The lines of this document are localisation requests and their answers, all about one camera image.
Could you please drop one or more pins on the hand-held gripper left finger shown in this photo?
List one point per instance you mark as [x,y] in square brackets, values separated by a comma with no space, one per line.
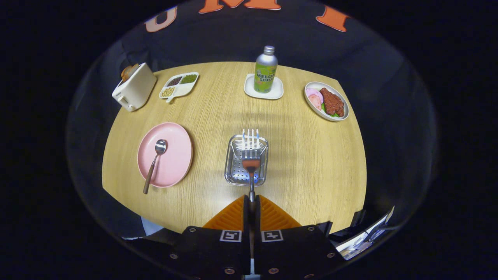
[246,217]

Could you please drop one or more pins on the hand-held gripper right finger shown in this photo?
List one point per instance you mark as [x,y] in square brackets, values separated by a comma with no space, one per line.
[257,221]

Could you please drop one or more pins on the round pink plate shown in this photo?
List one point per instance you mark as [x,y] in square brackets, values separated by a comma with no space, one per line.
[175,159]

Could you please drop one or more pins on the square white coaster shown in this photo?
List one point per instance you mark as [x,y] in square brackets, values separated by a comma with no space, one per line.
[276,93]

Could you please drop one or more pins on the green lettuce leaf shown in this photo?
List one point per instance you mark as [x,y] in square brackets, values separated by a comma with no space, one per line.
[333,114]

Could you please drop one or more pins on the pink ham slices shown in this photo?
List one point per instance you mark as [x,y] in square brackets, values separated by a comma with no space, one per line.
[314,98]

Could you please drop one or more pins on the brown meat piece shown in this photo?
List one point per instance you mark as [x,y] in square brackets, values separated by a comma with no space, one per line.
[331,102]

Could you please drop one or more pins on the white divided bean dish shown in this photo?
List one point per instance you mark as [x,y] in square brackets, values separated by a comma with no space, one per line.
[183,88]

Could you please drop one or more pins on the green soda bottle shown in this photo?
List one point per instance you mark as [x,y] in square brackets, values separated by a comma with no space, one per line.
[265,74]

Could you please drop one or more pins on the white oval plate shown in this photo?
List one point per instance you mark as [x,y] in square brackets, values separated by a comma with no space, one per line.
[311,86]

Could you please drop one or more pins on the white toaster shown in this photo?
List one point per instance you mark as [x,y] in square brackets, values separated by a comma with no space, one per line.
[136,91]

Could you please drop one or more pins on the toasted bread slice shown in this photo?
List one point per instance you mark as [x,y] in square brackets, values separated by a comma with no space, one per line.
[128,72]

